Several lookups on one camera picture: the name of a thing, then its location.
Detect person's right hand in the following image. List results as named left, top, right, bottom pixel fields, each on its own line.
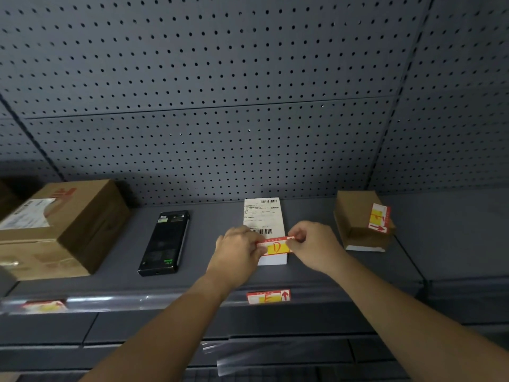
left=286, top=220, right=351, bottom=276

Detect person's left hand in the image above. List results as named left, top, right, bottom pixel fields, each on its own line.
left=205, top=225, right=268, bottom=293

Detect red and yellow label sticker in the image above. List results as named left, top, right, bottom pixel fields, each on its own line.
left=256, top=236, right=297, bottom=255

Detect person's left forearm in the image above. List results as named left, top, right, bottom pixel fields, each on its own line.
left=79, top=274, right=240, bottom=382

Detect person's right forearm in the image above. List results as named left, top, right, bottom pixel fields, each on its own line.
left=329, top=256, right=509, bottom=382

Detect white parcel with shipping label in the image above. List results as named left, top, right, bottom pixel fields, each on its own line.
left=243, top=197, right=288, bottom=266

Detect red yellow shelf edge label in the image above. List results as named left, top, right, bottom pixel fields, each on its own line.
left=246, top=289, right=292, bottom=305
left=21, top=300, right=68, bottom=314

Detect grey metal shelf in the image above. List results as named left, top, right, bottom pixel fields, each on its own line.
left=380, top=188, right=509, bottom=324
left=0, top=197, right=427, bottom=315

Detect small brown cardboard box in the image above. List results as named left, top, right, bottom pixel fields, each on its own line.
left=334, top=190, right=397, bottom=253

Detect red yellow sticker with arrow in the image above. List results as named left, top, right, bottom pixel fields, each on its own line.
left=368, top=203, right=392, bottom=234

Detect black handheld scanner phone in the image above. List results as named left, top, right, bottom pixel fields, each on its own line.
left=138, top=211, right=191, bottom=277

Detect clear plastic label strip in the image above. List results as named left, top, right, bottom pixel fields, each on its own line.
left=201, top=336, right=382, bottom=377
left=0, top=291, right=255, bottom=315

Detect grey perforated back panel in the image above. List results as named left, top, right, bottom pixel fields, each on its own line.
left=0, top=0, right=509, bottom=207

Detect large brown cardboard box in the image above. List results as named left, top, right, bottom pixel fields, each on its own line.
left=0, top=179, right=132, bottom=281

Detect white shipping label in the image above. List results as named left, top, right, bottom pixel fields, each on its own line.
left=0, top=198, right=56, bottom=231

